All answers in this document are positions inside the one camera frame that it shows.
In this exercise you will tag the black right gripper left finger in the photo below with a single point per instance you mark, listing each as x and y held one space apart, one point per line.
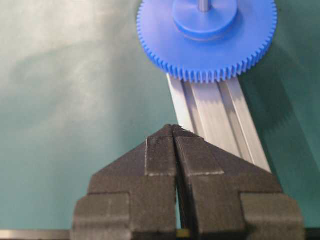
134 197

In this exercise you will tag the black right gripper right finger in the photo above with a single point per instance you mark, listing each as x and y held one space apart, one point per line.
227 198

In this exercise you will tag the steel shaft through blue gear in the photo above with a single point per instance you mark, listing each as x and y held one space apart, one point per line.
204 5

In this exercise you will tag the large blue plastic gear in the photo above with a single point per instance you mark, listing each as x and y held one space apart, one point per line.
205 47

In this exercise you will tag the aluminium extrusion rail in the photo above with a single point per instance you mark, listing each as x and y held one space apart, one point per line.
218 112

